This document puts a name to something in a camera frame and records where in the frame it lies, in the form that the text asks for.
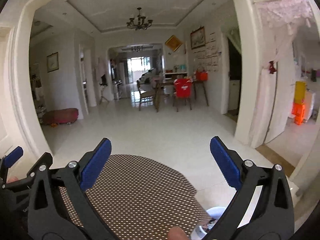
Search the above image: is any light blue trash bucket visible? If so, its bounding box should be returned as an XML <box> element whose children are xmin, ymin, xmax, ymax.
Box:
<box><xmin>189</xmin><ymin>206</ymin><xmax>226</xmax><ymax>239</ymax></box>

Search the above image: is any person's right hand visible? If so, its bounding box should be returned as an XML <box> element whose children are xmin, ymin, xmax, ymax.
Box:
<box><xmin>167</xmin><ymin>226</ymin><xmax>190</xmax><ymax>240</ymax></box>

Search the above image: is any red cushioned bench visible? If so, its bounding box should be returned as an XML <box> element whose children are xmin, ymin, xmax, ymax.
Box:
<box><xmin>42</xmin><ymin>108</ymin><xmax>79</xmax><ymax>125</ymax></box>

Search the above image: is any brown polka dot tablecloth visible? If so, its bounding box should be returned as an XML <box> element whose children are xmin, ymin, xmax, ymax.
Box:
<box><xmin>58</xmin><ymin>154</ymin><xmax>212</xmax><ymax>240</ymax></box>

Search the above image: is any wooden dining chair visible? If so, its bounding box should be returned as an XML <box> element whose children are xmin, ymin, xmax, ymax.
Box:
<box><xmin>136</xmin><ymin>80</ymin><xmax>156</xmax><ymax>111</ymax></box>

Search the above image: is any orange plastic stool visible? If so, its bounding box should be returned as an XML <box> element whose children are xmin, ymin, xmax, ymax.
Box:
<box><xmin>291</xmin><ymin>102</ymin><xmax>305</xmax><ymax>125</ymax></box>

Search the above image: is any yellow plastic stool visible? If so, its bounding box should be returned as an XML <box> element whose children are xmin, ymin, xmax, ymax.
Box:
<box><xmin>294</xmin><ymin>81</ymin><xmax>306</xmax><ymax>104</ymax></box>

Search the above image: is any white bathroom door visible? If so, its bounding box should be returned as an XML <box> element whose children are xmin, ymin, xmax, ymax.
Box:
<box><xmin>264</xmin><ymin>44</ymin><xmax>296</xmax><ymax>144</ymax></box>

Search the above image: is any chair with red cover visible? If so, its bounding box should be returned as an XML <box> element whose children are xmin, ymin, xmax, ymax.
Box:
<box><xmin>173</xmin><ymin>78</ymin><xmax>193</xmax><ymax>112</ymax></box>

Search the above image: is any dark wooden dining table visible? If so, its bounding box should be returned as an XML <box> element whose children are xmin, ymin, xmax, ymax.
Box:
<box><xmin>155</xmin><ymin>78</ymin><xmax>209</xmax><ymax>112</ymax></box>

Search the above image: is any black chandelier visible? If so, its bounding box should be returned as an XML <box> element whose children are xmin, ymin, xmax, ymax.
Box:
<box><xmin>126</xmin><ymin>7</ymin><xmax>153</xmax><ymax>31</ymax></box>

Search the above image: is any small framed picture left wall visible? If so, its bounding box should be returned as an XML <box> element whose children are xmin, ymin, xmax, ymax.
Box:
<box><xmin>47</xmin><ymin>52</ymin><xmax>59</xmax><ymax>73</ymax></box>

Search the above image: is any gold diamond wall decoration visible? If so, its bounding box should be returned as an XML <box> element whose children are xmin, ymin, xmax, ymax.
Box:
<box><xmin>165</xmin><ymin>35</ymin><xmax>183</xmax><ymax>52</ymax></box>

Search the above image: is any framed wall picture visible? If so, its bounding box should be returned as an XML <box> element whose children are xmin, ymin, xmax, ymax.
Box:
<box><xmin>190</xmin><ymin>27</ymin><xmax>206</xmax><ymax>50</ymax></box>

